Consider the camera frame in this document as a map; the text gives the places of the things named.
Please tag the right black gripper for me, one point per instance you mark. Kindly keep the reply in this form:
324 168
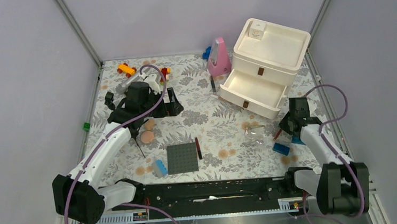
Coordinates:
283 125

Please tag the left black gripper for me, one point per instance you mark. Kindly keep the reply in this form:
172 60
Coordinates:
170 109

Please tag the brown red makeup pencil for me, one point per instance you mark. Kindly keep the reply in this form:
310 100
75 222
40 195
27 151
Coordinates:
277 134

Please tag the clear plastic bag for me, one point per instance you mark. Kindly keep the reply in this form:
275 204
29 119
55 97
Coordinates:
255 134

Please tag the dark red lipstick tube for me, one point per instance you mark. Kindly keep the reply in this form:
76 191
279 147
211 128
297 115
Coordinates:
199 153

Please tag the cream three-drawer organizer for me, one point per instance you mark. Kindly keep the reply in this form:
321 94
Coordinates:
263 71

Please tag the white cosmetic box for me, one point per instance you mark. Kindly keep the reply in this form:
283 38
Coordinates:
257 29

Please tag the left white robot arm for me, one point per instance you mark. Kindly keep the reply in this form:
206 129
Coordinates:
78 195

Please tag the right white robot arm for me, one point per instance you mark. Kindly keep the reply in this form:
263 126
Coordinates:
342 186

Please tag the small peach makeup sponge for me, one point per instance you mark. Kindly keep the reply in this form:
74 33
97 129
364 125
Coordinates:
149 125

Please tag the round peach makeup sponge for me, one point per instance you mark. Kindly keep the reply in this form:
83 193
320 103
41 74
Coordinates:
147 137

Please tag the blue lego brick right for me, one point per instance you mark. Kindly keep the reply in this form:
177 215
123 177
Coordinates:
297 140

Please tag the blue lego brick left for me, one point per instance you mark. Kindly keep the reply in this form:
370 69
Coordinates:
281 149

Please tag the red yellow toy figure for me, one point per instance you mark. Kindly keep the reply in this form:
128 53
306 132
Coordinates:
165 72

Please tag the grey lego baseplate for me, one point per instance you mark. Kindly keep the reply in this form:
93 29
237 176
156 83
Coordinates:
182 158

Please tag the grey microphone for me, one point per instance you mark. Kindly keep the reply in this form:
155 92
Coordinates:
123 86

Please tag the black mini tripod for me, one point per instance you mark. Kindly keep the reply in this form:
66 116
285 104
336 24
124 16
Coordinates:
116 114

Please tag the blue toy brick back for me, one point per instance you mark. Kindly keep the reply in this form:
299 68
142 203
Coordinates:
206 53

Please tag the orange toy car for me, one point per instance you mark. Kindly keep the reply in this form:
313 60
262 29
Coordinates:
124 68

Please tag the blue grey lego brick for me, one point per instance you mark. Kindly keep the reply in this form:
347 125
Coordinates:
159 168

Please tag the green clip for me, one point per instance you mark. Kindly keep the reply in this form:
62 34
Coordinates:
86 126

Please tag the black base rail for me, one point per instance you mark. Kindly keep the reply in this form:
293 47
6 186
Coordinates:
197 199

